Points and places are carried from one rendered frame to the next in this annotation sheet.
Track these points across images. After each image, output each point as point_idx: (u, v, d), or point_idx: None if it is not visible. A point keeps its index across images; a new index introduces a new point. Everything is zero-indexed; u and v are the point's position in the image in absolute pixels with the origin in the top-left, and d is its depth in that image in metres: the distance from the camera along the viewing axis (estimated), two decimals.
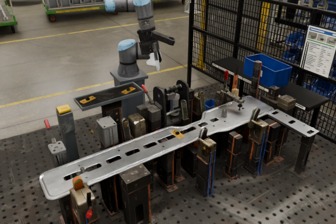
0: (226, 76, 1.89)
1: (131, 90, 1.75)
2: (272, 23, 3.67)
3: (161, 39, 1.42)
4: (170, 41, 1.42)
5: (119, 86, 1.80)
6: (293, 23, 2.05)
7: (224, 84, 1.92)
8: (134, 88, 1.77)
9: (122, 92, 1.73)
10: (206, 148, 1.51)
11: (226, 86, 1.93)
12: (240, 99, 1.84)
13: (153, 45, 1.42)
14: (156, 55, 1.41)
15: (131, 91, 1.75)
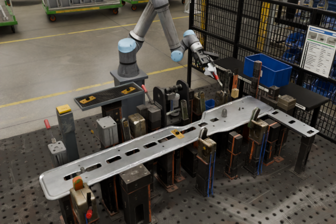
0: (215, 76, 1.97)
1: (131, 90, 1.75)
2: (272, 23, 3.67)
3: (210, 53, 2.02)
4: (216, 54, 2.03)
5: (119, 86, 1.80)
6: (293, 23, 2.05)
7: (219, 84, 1.96)
8: (134, 88, 1.77)
9: (122, 92, 1.73)
10: (206, 148, 1.51)
11: (222, 86, 1.96)
12: (225, 71, 1.88)
13: (207, 56, 1.99)
14: (214, 63, 1.97)
15: (131, 91, 1.75)
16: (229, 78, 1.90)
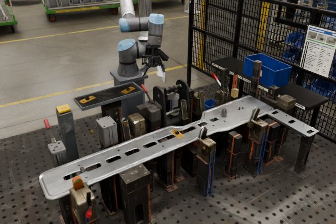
0: (214, 77, 1.98)
1: (131, 90, 1.75)
2: (272, 23, 3.67)
3: (163, 55, 1.67)
4: (167, 57, 1.70)
5: (119, 86, 1.80)
6: (293, 23, 2.05)
7: (219, 85, 1.97)
8: (134, 88, 1.77)
9: (122, 92, 1.73)
10: (206, 148, 1.51)
11: None
12: (221, 70, 1.91)
13: (159, 59, 1.64)
14: (164, 68, 1.64)
15: (131, 91, 1.75)
16: (226, 76, 1.91)
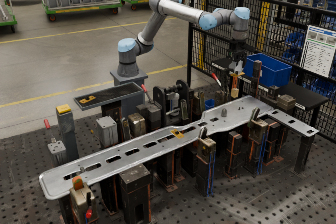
0: (214, 77, 1.98)
1: (241, 75, 1.71)
2: (272, 23, 3.67)
3: (249, 48, 1.65)
4: (254, 49, 1.67)
5: (119, 86, 1.80)
6: (293, 23, 2.05)
7: (219, 85, 1.97)
8: (244, 73, 1.73)
9: (232, 75, 1.71)
10: (206, 148, 1.51)
11: None
12: (221, 70, 1.91)
13: (244, 53, 1.63)
14: (245, 64, 1.66)
15: (240, 75, 1.71)
16: (226, 76, 1.91)
